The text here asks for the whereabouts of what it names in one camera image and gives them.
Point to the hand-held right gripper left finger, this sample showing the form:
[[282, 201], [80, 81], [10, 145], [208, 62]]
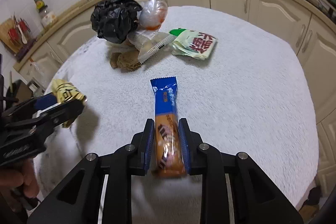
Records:
[[149, 145]]

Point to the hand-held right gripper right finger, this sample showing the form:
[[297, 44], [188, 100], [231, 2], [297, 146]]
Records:
[[183, 148]]

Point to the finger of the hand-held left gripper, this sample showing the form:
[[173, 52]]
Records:
[[44, 102], [65, 113]]

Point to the gold foil wrapper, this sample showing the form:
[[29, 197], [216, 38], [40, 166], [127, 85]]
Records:
[[65, 90]]

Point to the blue orange snack bar packet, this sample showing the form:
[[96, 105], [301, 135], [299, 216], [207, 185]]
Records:
[[165, 98]]

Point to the person's left hand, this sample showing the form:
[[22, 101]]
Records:
[[23, 179]]

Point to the hanging clear plastic bag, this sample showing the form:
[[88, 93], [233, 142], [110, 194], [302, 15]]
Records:
[[39, 74]]

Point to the brown round pastry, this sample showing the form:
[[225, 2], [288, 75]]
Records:
[[115, 61], [128, 64]]

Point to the purple utensil holder with knives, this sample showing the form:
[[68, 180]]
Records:
[[19, 32]]

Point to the wooden cutting board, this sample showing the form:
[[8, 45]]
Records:
[[6, 32]]

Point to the clear jar orange label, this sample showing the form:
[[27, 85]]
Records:
[[48, 18]]

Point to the sauce bottle yellow label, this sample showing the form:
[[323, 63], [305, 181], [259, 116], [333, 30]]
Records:
[[39, 3]]

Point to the translucent white snack packet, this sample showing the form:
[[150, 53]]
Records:
[[152, 43]]

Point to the white green snack packet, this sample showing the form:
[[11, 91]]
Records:
[[194, 43]]

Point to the black plastic bag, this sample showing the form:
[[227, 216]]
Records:
[[113, 19]]

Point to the clear bag with orange residue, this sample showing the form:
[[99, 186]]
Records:
[[151, 14]]

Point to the dark cloth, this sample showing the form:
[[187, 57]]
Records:
[[315, 196]]

